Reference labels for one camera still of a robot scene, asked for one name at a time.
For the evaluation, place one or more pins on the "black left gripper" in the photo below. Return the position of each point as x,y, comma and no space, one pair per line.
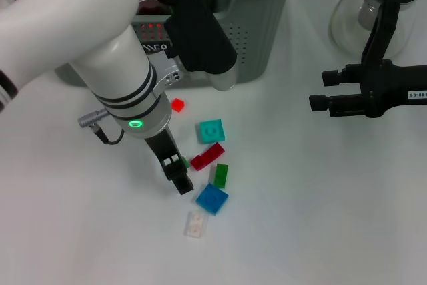
163,146

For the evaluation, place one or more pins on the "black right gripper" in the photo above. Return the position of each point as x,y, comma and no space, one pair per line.
383,88

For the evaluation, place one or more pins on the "green building block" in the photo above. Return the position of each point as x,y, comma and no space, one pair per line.
186,162
221,175

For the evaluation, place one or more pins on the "blue square building block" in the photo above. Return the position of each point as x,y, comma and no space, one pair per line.
212,198

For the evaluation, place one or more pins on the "dark red building block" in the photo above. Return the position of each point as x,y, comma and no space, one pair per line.
208,156

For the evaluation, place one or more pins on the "white two-stud building block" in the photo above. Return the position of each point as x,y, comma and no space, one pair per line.
195,225

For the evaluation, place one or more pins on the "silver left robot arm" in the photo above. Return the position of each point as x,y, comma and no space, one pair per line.
83,31

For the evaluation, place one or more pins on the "teal square building block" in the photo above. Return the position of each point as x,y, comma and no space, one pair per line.
212,131

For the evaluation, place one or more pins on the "small red building block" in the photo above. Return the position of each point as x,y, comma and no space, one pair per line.
177,104

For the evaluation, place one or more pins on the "grey-green perforated storage bin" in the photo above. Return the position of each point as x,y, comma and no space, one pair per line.
260,31

